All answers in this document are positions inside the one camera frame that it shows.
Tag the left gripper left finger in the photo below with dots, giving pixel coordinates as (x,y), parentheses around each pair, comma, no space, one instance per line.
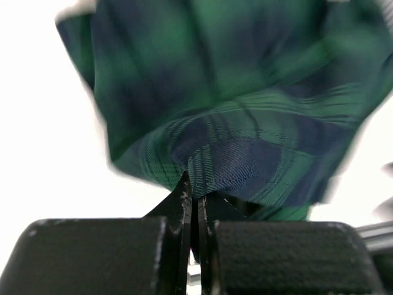
(146,255)

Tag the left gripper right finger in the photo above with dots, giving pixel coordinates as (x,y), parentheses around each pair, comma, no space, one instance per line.
(286,257)

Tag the green plaid skirt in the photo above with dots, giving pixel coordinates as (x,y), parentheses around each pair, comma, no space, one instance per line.
(259,100)

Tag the aluminium mounting rail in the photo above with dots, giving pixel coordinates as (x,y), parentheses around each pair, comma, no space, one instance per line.
(377,237)

